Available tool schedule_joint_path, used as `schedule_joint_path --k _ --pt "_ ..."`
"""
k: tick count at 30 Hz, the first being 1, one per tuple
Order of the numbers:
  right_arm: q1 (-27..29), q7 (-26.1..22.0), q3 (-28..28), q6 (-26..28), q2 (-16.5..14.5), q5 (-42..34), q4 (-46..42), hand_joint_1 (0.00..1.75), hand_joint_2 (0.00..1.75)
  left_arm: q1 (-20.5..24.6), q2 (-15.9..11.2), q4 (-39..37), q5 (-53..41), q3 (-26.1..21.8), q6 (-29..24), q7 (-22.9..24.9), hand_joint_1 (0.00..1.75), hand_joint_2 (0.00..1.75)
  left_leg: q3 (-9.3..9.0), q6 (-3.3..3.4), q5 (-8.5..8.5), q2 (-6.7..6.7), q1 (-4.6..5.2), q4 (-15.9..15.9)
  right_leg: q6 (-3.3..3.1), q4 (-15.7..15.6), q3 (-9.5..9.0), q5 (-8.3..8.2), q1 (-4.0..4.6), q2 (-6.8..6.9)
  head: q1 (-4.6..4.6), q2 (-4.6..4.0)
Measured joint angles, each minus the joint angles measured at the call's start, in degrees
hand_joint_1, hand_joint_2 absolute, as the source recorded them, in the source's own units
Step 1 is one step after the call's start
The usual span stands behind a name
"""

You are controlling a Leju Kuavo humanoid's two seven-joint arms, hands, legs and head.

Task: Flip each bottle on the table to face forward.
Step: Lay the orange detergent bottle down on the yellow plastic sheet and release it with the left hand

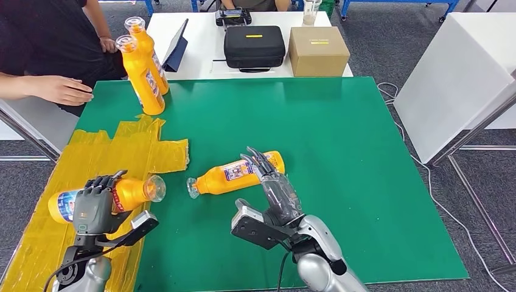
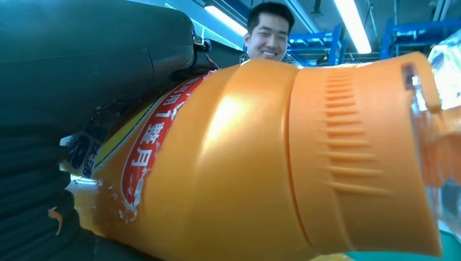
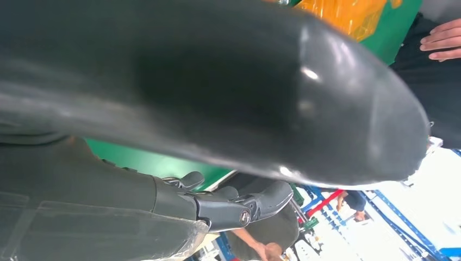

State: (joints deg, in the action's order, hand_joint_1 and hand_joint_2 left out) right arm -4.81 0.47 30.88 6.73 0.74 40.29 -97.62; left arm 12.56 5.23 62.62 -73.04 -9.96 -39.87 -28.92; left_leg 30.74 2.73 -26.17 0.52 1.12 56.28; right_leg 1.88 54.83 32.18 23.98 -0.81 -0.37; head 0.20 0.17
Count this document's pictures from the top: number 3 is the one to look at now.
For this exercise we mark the green table mat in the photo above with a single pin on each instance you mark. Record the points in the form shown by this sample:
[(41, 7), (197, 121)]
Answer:
[(389, 32)]

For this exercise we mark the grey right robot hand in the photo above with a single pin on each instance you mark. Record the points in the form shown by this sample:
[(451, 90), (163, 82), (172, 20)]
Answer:
[(180, 79)]

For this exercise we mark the person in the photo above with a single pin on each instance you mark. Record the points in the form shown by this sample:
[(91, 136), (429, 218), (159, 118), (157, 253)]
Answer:
[(354, 203), (432, 93), (266, 230)]

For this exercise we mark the yellow tape patch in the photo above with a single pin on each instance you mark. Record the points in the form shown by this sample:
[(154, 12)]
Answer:
[(345, 16)]

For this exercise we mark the red metal bar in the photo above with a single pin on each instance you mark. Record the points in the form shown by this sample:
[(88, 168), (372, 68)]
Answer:
[(322, 203)]

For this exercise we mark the blue metal frame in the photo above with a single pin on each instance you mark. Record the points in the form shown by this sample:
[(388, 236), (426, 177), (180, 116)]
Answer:
[(399, 227)]

